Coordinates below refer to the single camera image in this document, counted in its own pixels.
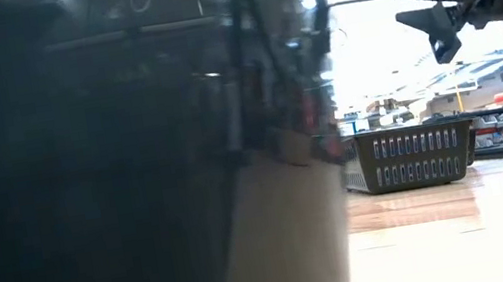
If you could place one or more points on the translucent grey plastic bin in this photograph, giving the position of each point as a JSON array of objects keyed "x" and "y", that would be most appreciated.
[{"x": 87, "y": 187}]

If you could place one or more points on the yellow pole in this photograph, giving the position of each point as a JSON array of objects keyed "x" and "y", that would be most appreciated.
[{"x": 459, "y": 98}]

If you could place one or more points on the grey storage bins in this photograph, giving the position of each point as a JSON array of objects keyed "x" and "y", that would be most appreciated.
[{"x": 490, "y": 131}]

